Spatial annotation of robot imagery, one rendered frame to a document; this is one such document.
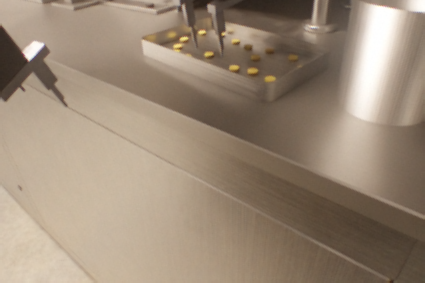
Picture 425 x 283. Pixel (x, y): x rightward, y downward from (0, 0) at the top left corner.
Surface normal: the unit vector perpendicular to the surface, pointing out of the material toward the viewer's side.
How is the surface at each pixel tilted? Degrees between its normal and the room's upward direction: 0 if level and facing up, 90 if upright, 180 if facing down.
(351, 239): 90
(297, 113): 0
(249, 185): 90
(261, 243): 90
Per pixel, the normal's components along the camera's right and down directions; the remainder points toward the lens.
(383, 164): -0.04, -0.84
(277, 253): -0.63, 0.44
